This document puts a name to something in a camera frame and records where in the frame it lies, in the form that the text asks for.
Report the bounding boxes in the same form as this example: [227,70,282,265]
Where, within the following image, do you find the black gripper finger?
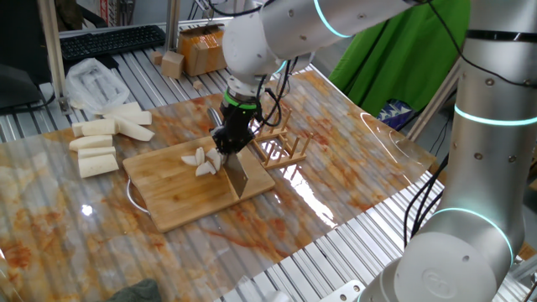
[212,127,231,155]
[232,133,256,155]

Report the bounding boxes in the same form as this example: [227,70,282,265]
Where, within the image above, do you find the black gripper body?
[221,105,261,139]

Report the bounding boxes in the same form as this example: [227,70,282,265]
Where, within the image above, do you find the long white radish chunk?
[112,117,156,143]

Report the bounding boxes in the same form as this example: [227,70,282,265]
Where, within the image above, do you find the wooden peg dish rack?
[251,108,315,171]

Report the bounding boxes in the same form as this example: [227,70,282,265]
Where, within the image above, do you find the wooden cutting board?
[122,133,276,234]

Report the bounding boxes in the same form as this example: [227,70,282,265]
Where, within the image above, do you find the taped cardboard box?
[177,23,230,77]

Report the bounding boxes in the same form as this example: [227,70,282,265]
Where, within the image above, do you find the large wooden block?
[160,50,185,80]

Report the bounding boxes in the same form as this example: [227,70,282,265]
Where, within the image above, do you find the clear plastic bag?
[65,57,131,115]

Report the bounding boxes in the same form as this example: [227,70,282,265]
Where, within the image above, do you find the black computer keyboard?
[60,24,167,62]

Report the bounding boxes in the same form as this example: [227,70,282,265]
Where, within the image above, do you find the blue white patterned bag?
[377,99,417,131]

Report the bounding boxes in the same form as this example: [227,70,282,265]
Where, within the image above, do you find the green cloth backdrop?
[328,0,471,118]

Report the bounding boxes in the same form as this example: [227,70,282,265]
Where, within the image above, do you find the marble pattern plastic mat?
[0,70,437,302]

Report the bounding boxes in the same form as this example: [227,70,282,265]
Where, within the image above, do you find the grey green rag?
[107,278,163,302]

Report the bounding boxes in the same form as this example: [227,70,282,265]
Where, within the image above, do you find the black computer monitor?
[0,0,58,115]

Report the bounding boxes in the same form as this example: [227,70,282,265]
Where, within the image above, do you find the green wrist adapter ring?
[222,88,262,112]

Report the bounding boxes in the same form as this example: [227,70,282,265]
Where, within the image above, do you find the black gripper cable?
[255,56,299,129]

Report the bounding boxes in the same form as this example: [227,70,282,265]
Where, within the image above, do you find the metal wire board handle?
[126,178,151,216]

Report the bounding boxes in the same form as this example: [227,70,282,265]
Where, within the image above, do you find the aluminium frame post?
[37,0,73,115]
[164,0,182,54]
[405,58,462,142]

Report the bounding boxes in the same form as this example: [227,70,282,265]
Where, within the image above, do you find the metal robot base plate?
[321,279,366,302]

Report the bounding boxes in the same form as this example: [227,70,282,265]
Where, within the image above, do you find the black cable bundle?
[402,153,450,251]

